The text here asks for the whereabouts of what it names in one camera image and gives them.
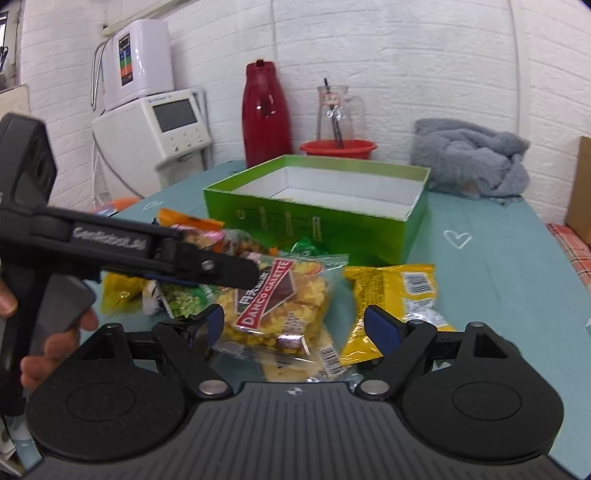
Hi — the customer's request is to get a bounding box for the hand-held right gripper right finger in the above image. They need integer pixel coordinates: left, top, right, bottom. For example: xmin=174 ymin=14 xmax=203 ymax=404
xmin=355 ymin=305 xmax=519 ymax=402

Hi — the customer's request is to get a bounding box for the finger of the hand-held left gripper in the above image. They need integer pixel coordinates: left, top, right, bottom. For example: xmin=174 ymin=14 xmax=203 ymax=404
xmin=147 ymin=237 xmax=274 ymax=289

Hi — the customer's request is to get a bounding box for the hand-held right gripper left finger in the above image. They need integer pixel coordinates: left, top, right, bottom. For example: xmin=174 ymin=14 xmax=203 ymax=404
xmin=95 ymin=304 xmax=234 ymax=400

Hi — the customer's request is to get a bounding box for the pink nut packet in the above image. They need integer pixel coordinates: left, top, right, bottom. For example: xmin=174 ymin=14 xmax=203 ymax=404
xmin=171 ymin=224 xmax=278 ymax=267

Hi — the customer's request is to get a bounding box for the green pea packet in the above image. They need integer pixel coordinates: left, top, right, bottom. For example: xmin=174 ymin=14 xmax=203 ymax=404
xmin=143 ymin=277 xmax=223 ymax=320

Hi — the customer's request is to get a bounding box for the clear packet of yellow snacks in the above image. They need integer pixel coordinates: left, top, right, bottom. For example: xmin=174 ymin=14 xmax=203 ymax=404
xmin=216 ymin=256 xmax=349 ymax=357

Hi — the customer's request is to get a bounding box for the orange yellow snack packet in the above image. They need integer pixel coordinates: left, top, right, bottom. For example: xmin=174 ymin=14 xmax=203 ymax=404
xmin=157 ymin=208 xmax=225 ymax=232

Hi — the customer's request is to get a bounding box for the green cardboard box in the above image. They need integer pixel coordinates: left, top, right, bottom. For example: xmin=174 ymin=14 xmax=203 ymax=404
xmin=203 ymin=154 xmax=432 ymax=268

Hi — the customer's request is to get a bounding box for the person's left hand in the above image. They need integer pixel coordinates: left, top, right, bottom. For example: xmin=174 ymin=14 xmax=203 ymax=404
xmin=0 ymin=277 xmax=100 ymax=393

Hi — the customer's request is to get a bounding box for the orange round object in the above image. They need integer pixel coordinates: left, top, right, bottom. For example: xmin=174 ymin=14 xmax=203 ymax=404
xmin=92 ymin=198 xmax=144 ymax=217

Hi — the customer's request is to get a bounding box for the clear cracker packet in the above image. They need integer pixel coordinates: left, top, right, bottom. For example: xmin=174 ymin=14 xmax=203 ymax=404
xmin=259 ymin=323 xmax=352 ymax=383

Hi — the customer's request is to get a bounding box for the small yellow snack packet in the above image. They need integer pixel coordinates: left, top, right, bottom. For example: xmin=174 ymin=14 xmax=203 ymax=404
xmin=100 ymin=272 xmax=154 ymax=317

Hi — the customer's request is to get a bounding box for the teal tablecloth with hearts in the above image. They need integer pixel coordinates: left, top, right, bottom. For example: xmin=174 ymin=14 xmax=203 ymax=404
xmin=0 ymin=159 xmax=591 ymax=480

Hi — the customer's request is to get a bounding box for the beige stone slab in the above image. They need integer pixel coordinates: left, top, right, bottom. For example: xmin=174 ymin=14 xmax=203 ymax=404
xmin=0 ymin=83 xmax=31 ymax=121

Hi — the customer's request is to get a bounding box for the white appliance with screen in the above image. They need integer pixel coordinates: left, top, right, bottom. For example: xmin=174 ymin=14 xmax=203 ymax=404
xmin=91 ymin=88 xmax=214 ymax=204

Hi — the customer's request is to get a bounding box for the red thermos jug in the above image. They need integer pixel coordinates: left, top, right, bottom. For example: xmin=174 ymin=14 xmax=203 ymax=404
xmin=241 ymin=59 xmax=294 ymax=169

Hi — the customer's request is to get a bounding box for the glass pitcher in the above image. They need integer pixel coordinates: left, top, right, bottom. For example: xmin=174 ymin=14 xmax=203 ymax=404
xmin=315 ymin=84 xmax=365 ymax=144

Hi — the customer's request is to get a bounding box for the red plastic basin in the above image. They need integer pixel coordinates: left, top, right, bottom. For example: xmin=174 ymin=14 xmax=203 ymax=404
xmin=299 ymin=139 xmax=378 ymax=161

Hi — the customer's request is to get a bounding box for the black stirring stick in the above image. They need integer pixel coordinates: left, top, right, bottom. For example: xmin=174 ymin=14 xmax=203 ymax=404
xmin=323 ymin=78 xmax=345 ymax=149

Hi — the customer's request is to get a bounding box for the grey fluffy cloth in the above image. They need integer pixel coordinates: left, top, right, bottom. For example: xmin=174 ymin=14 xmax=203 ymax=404
xmin=410 ymin=117 xmax=532 ymax=199

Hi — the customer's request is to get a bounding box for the white water purifier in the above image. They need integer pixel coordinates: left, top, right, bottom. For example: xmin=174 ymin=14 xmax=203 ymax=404
xmin=100 ymin=19 xmax=175 ymax=112

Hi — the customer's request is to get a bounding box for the red plaid cloth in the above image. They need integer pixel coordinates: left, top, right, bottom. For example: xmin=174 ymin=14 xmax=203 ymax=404
xmin=545 ymin=223 xmax=591 ymax=289

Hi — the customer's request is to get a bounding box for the brown cardboard box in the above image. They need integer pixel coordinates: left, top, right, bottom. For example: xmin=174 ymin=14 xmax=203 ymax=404
xmin=566 ymin=136 xmax=591 ymax=245

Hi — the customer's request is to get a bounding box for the grey hose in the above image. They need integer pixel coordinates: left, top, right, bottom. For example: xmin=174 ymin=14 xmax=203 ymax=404
xmin=91 ymin=39 xmax=112 ymax=114

